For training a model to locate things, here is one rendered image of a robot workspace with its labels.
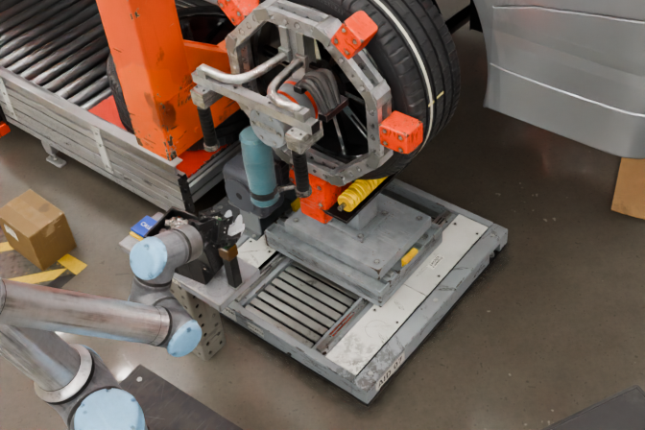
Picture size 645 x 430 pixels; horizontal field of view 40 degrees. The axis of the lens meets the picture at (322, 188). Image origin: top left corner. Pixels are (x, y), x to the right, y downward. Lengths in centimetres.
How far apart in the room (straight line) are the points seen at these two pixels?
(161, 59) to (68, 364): 100
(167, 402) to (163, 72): 96
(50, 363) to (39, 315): 29
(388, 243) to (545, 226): 67
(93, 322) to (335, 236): 124
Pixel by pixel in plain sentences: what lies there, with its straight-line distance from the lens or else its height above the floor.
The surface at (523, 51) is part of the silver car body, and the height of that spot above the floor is 98.
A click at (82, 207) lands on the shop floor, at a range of 363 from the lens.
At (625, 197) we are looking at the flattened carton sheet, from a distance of 346.
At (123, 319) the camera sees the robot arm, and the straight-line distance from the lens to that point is 195.
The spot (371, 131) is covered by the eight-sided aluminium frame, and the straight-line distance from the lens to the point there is 236.
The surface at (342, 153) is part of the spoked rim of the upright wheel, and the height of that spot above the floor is 62.
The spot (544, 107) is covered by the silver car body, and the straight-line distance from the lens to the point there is 249.
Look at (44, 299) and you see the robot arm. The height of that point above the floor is 104.
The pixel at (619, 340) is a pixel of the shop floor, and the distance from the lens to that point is 301.
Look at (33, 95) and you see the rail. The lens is 364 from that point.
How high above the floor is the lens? 233
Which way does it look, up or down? 42 degrees down
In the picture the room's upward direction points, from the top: 7 degrees counter-clockwise
